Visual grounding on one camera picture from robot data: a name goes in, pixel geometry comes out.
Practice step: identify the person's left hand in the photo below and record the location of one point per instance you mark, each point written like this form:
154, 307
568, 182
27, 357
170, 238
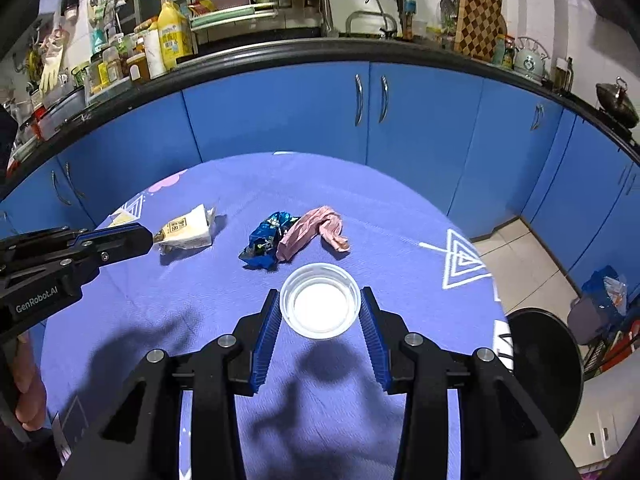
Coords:
30, 390

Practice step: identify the row of condiment jars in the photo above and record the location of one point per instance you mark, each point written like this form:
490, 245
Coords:
110, 67

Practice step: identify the yellow rubber glove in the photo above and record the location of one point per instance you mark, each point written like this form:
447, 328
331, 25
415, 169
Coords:
50, 67

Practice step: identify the pale green kettle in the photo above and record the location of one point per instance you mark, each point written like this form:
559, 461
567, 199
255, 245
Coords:
527, 62

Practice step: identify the blue plastic bag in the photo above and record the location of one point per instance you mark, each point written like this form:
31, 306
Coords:
600, 282

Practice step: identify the metal sink faucet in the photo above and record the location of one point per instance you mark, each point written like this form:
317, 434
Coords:
372, 15

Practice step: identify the checkered cutting board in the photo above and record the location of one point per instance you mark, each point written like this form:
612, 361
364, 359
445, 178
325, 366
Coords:
477, 20

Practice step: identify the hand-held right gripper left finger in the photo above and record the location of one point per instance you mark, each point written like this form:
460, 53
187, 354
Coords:
267, 340

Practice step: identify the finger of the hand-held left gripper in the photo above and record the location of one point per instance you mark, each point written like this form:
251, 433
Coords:
125, 249
90, 235

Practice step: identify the blue foil wrapper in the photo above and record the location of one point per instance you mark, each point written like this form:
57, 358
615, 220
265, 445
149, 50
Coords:
262, 240

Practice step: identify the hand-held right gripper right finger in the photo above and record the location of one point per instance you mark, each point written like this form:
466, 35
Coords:
372, 340

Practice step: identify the white round lid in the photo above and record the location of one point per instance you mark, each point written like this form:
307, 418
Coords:
320, 310

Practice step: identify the yellow plastic bottle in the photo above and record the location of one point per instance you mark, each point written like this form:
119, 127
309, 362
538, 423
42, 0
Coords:
172, 35

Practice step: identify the blue kitchen cabinet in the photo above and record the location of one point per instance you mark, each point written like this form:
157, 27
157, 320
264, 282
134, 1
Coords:
425, 135

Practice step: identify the beige white food wrapper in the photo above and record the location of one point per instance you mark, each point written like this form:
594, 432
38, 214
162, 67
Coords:
187, 230

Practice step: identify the black plastic crate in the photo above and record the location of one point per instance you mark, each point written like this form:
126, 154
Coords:
615, 347

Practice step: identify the grey plastic bag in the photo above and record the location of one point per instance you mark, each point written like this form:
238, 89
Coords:
587, 320

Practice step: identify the green dish rack tray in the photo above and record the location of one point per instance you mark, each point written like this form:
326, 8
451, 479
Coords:
235, 10

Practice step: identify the black wok with lid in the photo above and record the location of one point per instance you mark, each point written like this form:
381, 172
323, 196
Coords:
617, 102

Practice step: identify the small glass jar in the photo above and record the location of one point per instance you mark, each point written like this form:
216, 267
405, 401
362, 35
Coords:
562, 72

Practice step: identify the pink crumpled wrapper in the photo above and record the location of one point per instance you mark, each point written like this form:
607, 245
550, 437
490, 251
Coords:
305, 230

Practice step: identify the black round stool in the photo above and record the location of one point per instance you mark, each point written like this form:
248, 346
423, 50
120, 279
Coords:
545, 375

